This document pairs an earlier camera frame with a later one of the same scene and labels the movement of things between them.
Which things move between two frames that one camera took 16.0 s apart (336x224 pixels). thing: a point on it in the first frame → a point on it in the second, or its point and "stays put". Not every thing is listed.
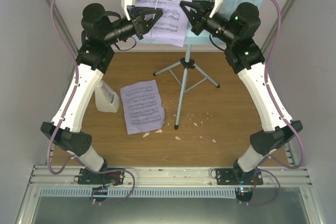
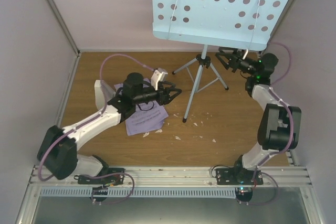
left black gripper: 140,23 → 165,99
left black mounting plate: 86,177 stays put
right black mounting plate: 239,177 stays put
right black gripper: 198,20 → 234,59
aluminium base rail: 167,177 stays put
